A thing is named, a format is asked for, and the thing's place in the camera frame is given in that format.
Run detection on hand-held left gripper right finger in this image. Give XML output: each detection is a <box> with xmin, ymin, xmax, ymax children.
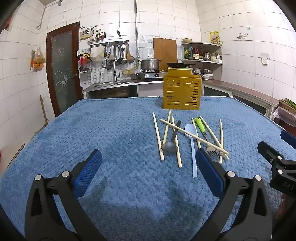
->
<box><xmin>192</xmin><ymin>148</ymin><xmax>273</xmax><ymax>241</ymax></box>

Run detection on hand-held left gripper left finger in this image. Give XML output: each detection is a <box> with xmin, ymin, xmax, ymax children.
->
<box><xmin>24</xmin><ymin>149</ymin><xmax>107</xmax><ymax>241</ymax></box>

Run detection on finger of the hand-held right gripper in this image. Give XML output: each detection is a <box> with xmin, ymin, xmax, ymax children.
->
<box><xmin>280</xmin><ymin>130</ymin><xmax>296</xmax><ymax>149</ymax></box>
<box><xmin>257</xmin><ymin>141</ymin><xmax>287</xmax><ymax>167</ymax></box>

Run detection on green-handled fork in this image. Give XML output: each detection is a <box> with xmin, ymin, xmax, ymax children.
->
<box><xmin>194</xmin><ymin>117</ymin><xmax>220</xmax><ymax>158</ymax></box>

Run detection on group of wooden chopsticks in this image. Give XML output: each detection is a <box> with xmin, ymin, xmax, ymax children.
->
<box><xmin>153</xmin><ymin>110</ymin><xmax>230</xmax><ymax>168</ymax></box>

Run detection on gold perforated utensil holder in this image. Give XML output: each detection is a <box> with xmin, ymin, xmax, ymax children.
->
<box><xmin>163</xmin><ymin>68</ymin><xmax>203</xmax><ymax>110</ymax></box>

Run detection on person's right hand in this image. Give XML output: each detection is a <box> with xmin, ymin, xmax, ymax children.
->
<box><xmin>275</xmin><ymin>193</ymin><xmax>293</xmax><ymax>219</ymax></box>

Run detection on green vegetables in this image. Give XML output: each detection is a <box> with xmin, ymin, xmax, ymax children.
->
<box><xmin>280</xmin><ymin>98</ymin><xmax>296</xmax><ymax>109</ymax></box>

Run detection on white plastic spoon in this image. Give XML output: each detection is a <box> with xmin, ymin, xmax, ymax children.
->
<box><xmin>184</xmin><ymin>124</ymin><xmax>199</xmax><ymax>178</ymax></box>

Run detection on dark metal spoon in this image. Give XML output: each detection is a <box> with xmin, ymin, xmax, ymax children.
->
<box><xmin>161</xmin><ymin>120</ymin><xmax>181</xmax><ymax>154</ymax></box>

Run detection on blue textured blanket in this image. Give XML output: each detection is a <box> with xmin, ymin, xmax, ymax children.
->
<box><xmin>0</xmin><ymin>96</ymin><xmax>296</xmax><ymax>241</ymax></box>

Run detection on brown kitchen counter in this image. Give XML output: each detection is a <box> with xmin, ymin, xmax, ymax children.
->
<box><xmin>83</xmin><ymin>77</ymin><xmax>279</xmax><ymax>107</ymax></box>

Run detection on wooden plank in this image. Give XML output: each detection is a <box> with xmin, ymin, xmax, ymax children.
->
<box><xmin>39</xmin><ymin>95</ymin><xmax>49</xmax><ymax>127</ymax></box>

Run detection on white glass-door cabinet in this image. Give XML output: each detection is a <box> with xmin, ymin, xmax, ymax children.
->
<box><xmin>202</xmin><ymin>85</ymin><xmax>273</xmax><ymax>116</ymax></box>

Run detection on steel kitchen sink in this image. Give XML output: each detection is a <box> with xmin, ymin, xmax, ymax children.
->
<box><xmin>94</xmin><ymin>80</ymin><xmax>134</xmax><ymax>88</ymax></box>

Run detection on stack of bowls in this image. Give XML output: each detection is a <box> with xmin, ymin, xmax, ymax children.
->
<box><xmin>193</xmin><ymin>68</ymin><xmax>214</xmax><ymax>81</ymax></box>

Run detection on steel faucet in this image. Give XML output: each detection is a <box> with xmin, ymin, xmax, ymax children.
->
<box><xmin>102</xmin><ymin>54</ymin><xmax>121</xmax><ymax>81</ymax></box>

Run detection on brown frosted glass door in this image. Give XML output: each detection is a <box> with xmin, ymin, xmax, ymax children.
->
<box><xmin>46</xmin><ymin>22</ymin><xmax>84</xmax><ymax>117</ymax></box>

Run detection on white corner shelf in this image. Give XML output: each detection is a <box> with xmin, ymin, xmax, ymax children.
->
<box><xmin>181</xmin><ymin>42</ymin><xmax>223</xmax><ymax>80</ymax></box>

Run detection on black frying pan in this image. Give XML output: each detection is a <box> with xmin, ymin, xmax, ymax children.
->
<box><xmin>166</xmin><ymin>62</ymin><xmax>196</xmax><ymax>69</ymax></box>

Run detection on steel gas stove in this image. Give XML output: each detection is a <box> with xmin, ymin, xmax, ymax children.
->
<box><xmin>139</xmin><ymin>70</ymin><xmax>168</xmax><ymax>81</ymax></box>

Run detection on red and yellow gloves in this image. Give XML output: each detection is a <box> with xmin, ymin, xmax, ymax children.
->
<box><xmin>78</xmin><ymin>53</ymin><xmax>92</xmax><ymax>66</ymax></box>

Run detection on white hanging cloth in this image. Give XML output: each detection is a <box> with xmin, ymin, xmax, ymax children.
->
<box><xmin>90</xmin><ymin>46</ymin><xmax>105</xmax><ymax>62</ymax></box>

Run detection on steel cooking pot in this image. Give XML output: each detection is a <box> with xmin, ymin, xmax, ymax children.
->
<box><xmin>138</xmin><ymin>58</ymin><xmax>162</xmax><ymax>71</ymax></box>

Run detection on hanging plastic bag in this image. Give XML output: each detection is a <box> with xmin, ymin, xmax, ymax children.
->
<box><xmin>30</xmin><ymin>47</ymin><xmax>45</xmax><ymax>70</ymax></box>

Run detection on wooden cutting board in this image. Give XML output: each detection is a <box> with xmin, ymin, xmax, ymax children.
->
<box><xmin>153</xmin><ymin>38</ymin><xmax>178</xmax><ymax>65</ymax></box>

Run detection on steel utensil rack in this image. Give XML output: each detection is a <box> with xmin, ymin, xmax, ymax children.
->
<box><xmin>90</xmin><ymin>37</ymin><xmax>130</xmax><ymax>48</ymax></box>

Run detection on yellow hose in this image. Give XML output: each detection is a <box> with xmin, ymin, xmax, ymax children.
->
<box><xmin>122</xmin><ymin>64</ymin><xmax>140</xmax><ymax>75</ymax></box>

